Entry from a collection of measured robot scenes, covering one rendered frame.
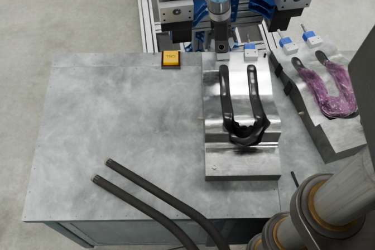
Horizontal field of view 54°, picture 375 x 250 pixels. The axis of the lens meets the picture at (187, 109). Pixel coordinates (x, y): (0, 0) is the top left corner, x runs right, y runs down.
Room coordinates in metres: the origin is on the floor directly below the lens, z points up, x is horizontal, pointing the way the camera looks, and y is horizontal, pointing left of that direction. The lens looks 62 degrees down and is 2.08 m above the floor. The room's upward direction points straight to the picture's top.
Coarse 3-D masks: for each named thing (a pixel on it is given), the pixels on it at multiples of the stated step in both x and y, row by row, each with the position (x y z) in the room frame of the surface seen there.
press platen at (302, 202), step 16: (320, 176) 0.18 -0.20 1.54; (304, 192) 0.15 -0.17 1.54; (304, 208) 0.13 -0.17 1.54; (304, 224) 0.11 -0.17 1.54; (320, 224) 0.10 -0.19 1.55; (352, 224) 0.10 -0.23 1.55; (368, 224) 0.11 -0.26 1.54; (304, 240) 0.09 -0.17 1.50; (320, 240) 0.09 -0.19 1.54; (336, 240) 0.09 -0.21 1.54; (352, 240) 0.09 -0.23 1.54; (368, 240) 0.09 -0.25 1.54
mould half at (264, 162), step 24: (216, 72) 0.81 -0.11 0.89; (240, 72) 0.81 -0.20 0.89; (264, 72) 0.81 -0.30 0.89; (216, 96) 0.70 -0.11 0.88; (240, 96) 0.70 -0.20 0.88; (264, 96) 0.70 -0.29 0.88; (216, 120) 0.58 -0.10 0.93; (240, 120) 0.58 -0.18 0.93; (216, 144) 0.52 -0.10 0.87; (264, 144) 0.52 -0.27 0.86; (240, 168) 0.43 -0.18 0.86; (264, 168) 0.43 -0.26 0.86
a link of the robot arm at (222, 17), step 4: (208, 12) 0.86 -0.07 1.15; (228, 12) 0.84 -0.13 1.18; (212, 16) 0.84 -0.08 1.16; (216, 16) 0.83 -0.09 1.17; (220, 16) 0.83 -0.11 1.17; (224, 16) 0.83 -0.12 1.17; (228, 16) 0.84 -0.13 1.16; (216, 20) 0.83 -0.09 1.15; (220, 20) 0.83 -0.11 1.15; (224, 20) 0.83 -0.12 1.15
